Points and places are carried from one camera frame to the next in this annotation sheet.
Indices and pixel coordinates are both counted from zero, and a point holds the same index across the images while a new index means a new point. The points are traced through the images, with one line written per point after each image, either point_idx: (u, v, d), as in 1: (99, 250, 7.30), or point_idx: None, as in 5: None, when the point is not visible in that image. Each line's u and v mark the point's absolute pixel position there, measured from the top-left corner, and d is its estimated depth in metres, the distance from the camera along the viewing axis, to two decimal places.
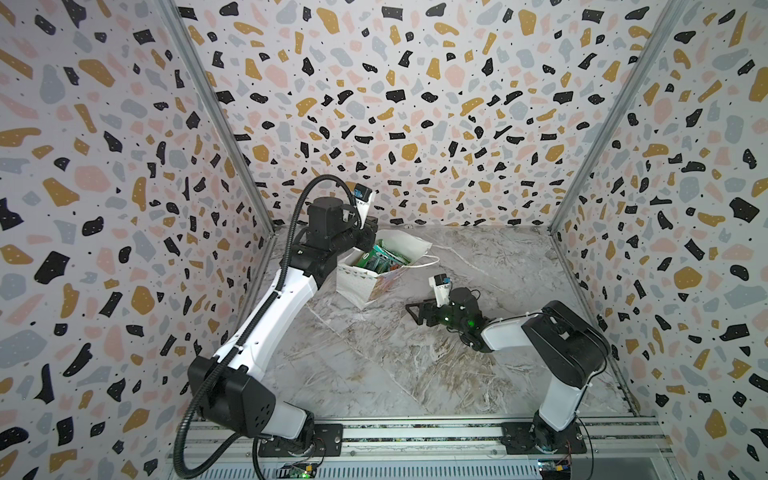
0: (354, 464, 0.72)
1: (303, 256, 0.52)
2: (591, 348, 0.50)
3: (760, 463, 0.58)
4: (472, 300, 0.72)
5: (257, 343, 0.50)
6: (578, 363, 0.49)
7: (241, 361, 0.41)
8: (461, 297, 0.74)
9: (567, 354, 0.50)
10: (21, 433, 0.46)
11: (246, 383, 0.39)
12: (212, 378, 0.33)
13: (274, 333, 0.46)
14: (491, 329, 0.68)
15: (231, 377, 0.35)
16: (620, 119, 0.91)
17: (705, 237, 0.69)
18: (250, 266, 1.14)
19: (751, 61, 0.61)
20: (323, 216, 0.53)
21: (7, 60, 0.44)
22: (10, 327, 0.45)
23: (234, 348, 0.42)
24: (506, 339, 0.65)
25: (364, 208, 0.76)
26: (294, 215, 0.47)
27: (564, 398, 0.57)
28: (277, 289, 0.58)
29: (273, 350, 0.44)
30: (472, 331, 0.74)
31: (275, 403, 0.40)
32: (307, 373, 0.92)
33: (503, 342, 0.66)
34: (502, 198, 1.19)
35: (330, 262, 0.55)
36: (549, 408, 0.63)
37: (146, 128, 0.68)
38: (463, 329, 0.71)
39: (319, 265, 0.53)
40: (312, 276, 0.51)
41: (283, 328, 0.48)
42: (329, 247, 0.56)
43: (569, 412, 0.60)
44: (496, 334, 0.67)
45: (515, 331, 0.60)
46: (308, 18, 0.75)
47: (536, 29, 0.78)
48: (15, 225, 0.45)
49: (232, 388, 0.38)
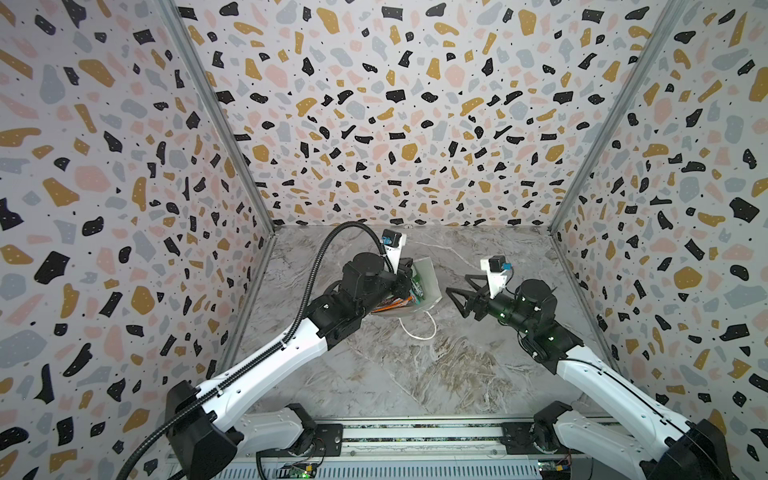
0: (354, 464, 0.72)
1: (326, 312, 0.50)
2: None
3: (760, 463, 0.58)
4: (552, 303, 0.55)
5: (237, 392, 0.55)
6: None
7: (215, 406, 0.39)
8: (540, 296, 0.56)
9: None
10: (21, 434, 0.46)
11: (203, 436, 0.37)
12: (183, 413, 0.43)
13: (259, 386, 0.43)
14: (588, 371, 0.52)
15: (199, 421, 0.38)
16: (620, 119, 0.91)
17: (705, 237, 0.69)
18: (250, 266, 1.14)
19: (750, 61, 0.61)
20: (357, 280, 0.49)
21: (7, 60, 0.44)
22: (11, 327, 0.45)
23: (214, 390, 0.41)
24: (597, 393, 0.50)
25: (395, 254, 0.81)
26: (313, 276, 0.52)
27: (605, 450, 0.53)
28: (283, 341, 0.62)
29: (254, 402, 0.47)
30: (539, 338, 0.59)
31: (230, 462, 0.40)
32: (307, 373, 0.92)
33: (581, 385, 0.53)
34: (502, 198, 1.19)
35: (350, 325, 0.51)
36: (574, 437, 0.60)
37: (146, 128, 0.68)
38: (529, 333, 0.60)
39: (336, 327, 0.49)
40: (324, 338, 0.48)
41: (272, 382, 0.45)
42: (354, 311, 0.52)
43: (590, 453, 0.57)
44: (590, 381, 0.51)
45: (630, 416, 0.46)
46: (308, 18, 0.75)
47: (536, 29, 0.78)
48: (15, 224, 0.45)
49: (192, 433, 0.37)
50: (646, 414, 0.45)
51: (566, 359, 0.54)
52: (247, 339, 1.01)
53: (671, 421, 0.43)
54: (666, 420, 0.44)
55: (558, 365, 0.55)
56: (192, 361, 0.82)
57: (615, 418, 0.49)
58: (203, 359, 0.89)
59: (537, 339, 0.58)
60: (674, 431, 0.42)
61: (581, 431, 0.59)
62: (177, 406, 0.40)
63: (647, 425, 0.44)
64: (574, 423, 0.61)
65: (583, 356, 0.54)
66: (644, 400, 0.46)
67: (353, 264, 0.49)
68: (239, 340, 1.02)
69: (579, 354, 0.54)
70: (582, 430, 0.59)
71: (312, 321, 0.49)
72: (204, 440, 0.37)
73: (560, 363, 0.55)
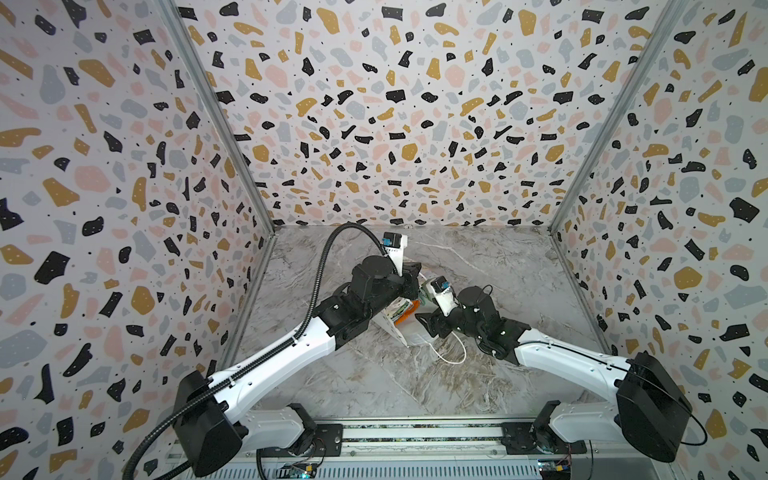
0: (354, 464, 0.72)
1: (336, 312, 0.52)
2: (680, 417, 0.44)
3: (760, 463, 0.58)
4: (487, 300, 0.60)
5: (248, 384, 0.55)
6: (672, 443, 0.42)
7: (227, 396, 0.40)
8: (473, 299, 0.61)
9: (663, 432, 0.42)
10: (21, 434, 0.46)
11: (214, 425, 0.37)
12: (194, 402, 0.44)
13: (269, 379, 0.44)
14: (539, 349, 0.55)
15: (209, 411, 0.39)
16: (620, 119, 0.91)
17: (705, 237, 0.69)
18: (250, 266, 1.14)
19: (750, 61, 0.61)
20: (365, 283, 0.51)
21: (7, 60, 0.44)
22: (11, 327, 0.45)
23: (226, 381, 0.41)
24: (555, 367, 0.53)
25: (398, 254, 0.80)
26: (319, 276, 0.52)
27: (596, 429, 0.54)
28: (294, 337, 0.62)
29: (263, 395, 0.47)
30: (493, 335, 0.62)
31: (235, 455, 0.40)
32: (307, 373, 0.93)
33: (542, 366, 0.56)
34: (502, 198, 1.19)
35: (358, 326, 0.53)
36: (568, 427, 0.61)
37: (146, 128, 0.68)
38: (481, 335, 0.66)
39: (345, 328, 0.51)
40: (334, 337, 0.50)
41: (284, 375, 0.46)
42: (363, 312, 0.54)
43: (588, 436, 0.57)
44: (544, 357, 0.54)
45: (583, 374, 0.49)
46: (308, 18, 0.75)
47: (536, 29, 0.78)
48: (15, 224, 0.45)
49: (203, 422, 0.37)
50: (595, 368, 0.48)
51: (520, 346, 0.57)
52: (247, 339, 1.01)
53: (615, 365, 0.47)
54: (611, 366, 0.47)
55: (516, 354, 0.59)
56: (192, 361, 0.82)
57: (577, 383, 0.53)
58: (203, 359, 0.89)
59: (491, 339, 0.62)
60: (619, 373, 0.46)
61: (569, 418, 0.60)
62: (188, 397, 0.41)
63: (598, 377, 0.47)
64: (563, 414, 0.62)
65: (531, 337, 0.58)
66: (590, 356, 0.50)
67: (362, 267, 0.50)
68: (239, 341, 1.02)
69: (529, 338, 0.58)
70: (570, 418, 0.59)
71: (321, 320, 0.50)
72: (215, 428, 0.37)
73: (516, 351, 0.58)
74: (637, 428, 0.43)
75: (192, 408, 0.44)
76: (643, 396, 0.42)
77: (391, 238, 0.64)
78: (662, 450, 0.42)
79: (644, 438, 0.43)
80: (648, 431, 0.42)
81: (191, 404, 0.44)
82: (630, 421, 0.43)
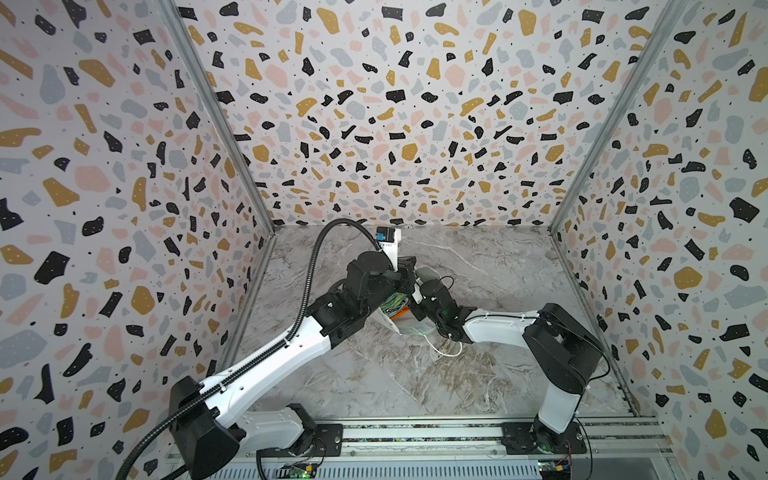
0: (353, 464, 0.72)
1: (330, 311, 0.50)
2: (589, 354, 0.50)
3: (760, 463, 0.58)
4: (443, 289, 0.69)
5: (240, 389, 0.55)
6: (578, 372, 0.48)
7: (218, 402, 0.39)
8: (431, 288, 0.70)
9: (568, 364, 0.48)
10: (21, 434, 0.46)
11: (205, 432, 0.37)
12: (188, 407, 0.43)
13: (263, 382, 0.43)
14: (477, 321, 0.64)
15: (202, 418, 0.38)
16: (620, 119, 0.91)
17: (705, 237, 0.69)
18: (250, 266, 1.14)
19: (750, 61, 0.61)
20: (361, 278, 0.49)
21: (7, 60, 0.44)
22: (10, 327, 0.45)
23: (217, 386, 0.41)
24: (494, 334, 0.61)
25: (393, 248, 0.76)
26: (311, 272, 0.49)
27: (562, 403, 0.57)
28: (286, 339, 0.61)
29: (259, 397, 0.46)
30: (450, 320, 0.70)
31: (233, 456, 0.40)
32: (307, 374, 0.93)
33: (485, 337, 0.64)
34: (502, 198, 1.19)
35: (354, 324, 0.51)
36: (552, 416, 0.62)
37: (146, 128, 0.68)
38: (440, 321, 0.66)
39: (340, 326, 0.49)
40: (328, 337, 0.48)
41: (278, 377, 0.45)
42: (358, 310, 0.52)
43: (567, 414, 0.59)
44: (482, 327, 0.63)
45: (508, 331, 0.57)
46: (308, 18, 0.75)
47: (536, 30, 0.78)
48: (15, 224, 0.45)
49: (195, 428, 0.37)
50: (514, 322, 0.56)
51: (465, 324, 0.66)
52: (247, 339, 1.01)
53: (528, 315, 0.55)
54: (524, 316, 0.56)
55: (467, 333, 0.67)
56: (192, 360, 0.82)
57: (512, 344, 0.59)
58: (203, 359, 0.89)
59: (448, 323, 0.71)
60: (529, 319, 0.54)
61: (547, 403, 0.61)
62: (180, 402, 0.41)
63: (516, 329, 0.54)
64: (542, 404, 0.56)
65: (474, 313, 0.67)
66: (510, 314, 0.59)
67: (358, 263, 0.49)
68: (239, 341, 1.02)
69: (472, 314, 0.67)
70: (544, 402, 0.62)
71: (315, 319, 0.49)
72: (205, 436, 0.36)
73: (465, 329, 0.67)
74: (549, 366, 0.50)
75: (185, 414, 0.43)
76: (549, 336, 0.50)
77: (385, 232, 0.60)
78: (573, 382, 0.48)
79: (557, 372, 0.49)
80: (557, 366, 0.48)
81: (183, 409, 0.43)
82: (543, 360, 0.50)
